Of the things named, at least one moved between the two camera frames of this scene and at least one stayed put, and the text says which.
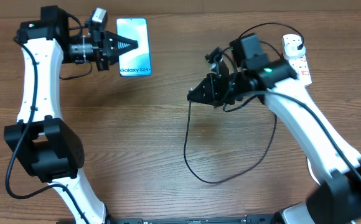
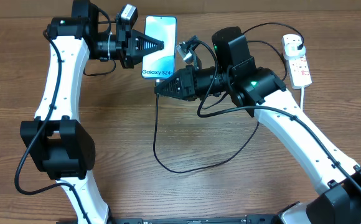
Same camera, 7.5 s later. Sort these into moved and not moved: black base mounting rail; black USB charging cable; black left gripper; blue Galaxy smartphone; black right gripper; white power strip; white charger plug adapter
Moved: blue Galaxy smartphone; black left gripper; black right gripper; black USB charging cable
Not moved: black base mounting rail; white charger plug adapter; white power strip
